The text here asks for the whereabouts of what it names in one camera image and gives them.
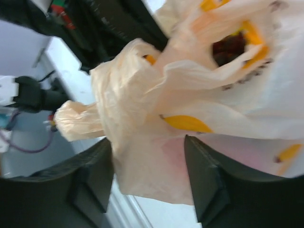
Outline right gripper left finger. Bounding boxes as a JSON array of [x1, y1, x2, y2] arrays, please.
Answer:
[[31, 139, 114, 228]]

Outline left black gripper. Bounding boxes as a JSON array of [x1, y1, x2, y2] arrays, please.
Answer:
[[0, 0, 168, 72]]

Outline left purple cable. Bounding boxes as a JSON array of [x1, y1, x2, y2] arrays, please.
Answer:
[[0, 111, 57, 153]]

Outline dark purple fake grapes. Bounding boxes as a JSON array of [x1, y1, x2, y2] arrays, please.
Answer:
[[212, 31, 247, 67]]

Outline banana print plastic bag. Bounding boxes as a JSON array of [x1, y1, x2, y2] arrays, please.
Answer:
[[55, 0, 304, 205]]

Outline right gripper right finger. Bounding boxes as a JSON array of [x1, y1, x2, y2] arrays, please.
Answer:
[[184, 136, 304, 228]]

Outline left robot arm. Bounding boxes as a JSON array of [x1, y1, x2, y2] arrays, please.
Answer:
[[0, 0, 168, 113]]

